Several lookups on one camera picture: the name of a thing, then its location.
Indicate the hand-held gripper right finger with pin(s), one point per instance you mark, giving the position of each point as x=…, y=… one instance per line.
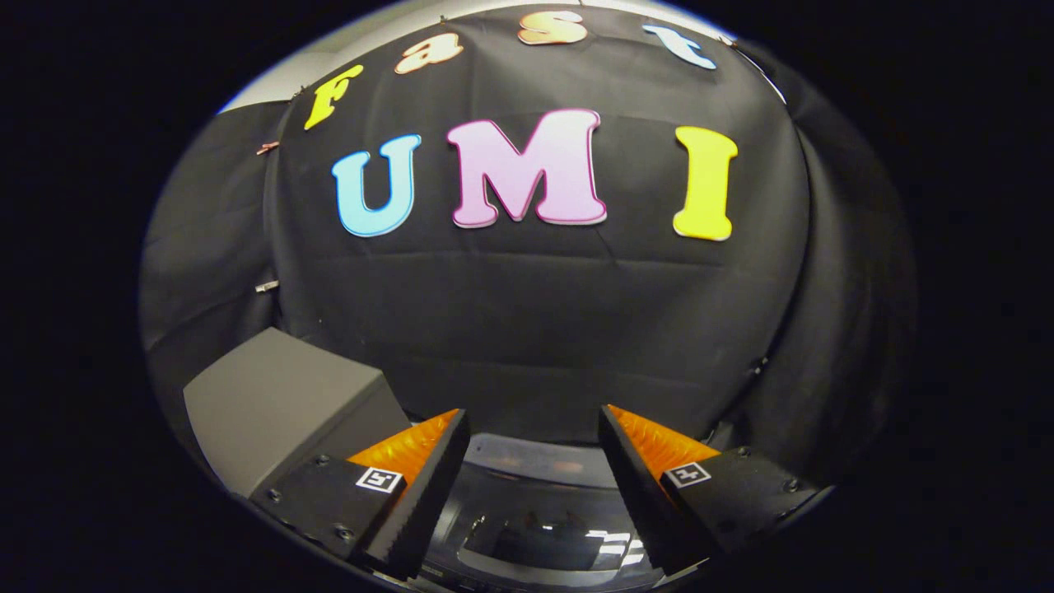
x=638, y=486

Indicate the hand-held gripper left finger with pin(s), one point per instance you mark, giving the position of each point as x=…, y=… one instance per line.
x=432, y=486

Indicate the dark grey washing machine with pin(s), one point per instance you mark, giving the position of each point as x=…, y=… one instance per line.
x=535, y=449

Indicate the grey cabinet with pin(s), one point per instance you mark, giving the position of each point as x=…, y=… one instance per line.
x=272, y=403

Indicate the white clip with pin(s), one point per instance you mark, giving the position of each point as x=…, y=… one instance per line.
x=266, y=287

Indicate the orange clip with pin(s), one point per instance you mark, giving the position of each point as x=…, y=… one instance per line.
x=266, y=148

